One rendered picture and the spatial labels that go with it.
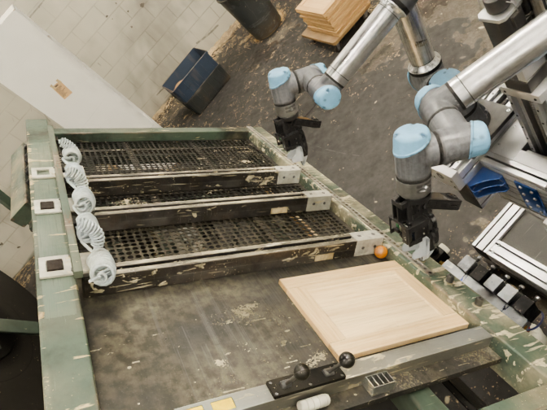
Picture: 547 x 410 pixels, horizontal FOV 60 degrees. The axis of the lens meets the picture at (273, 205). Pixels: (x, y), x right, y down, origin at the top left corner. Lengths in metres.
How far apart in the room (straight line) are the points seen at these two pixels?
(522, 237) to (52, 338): 2.04
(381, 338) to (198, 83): 4.55
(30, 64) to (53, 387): 4.05
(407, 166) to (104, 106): 4.28
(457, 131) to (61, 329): 0.99
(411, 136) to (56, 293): 0.96
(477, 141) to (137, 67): 5.73
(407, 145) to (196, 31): 5.78
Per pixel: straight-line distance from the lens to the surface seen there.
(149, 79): 6.57
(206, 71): 5.67
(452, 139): 1.05
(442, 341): 1.50
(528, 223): 2.57
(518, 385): 1.61
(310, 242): 1.74
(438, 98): 1.15
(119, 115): 5.13
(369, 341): 1.44
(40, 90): 4.99
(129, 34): 6.44
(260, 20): 5.76
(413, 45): 1.74
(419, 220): 1.13
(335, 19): 4.58
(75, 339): 1.23
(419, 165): 1.03
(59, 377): 1.15
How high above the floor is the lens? 2.37
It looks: 38 degrees down
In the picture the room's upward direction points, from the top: 49 degrees counter-clockwise
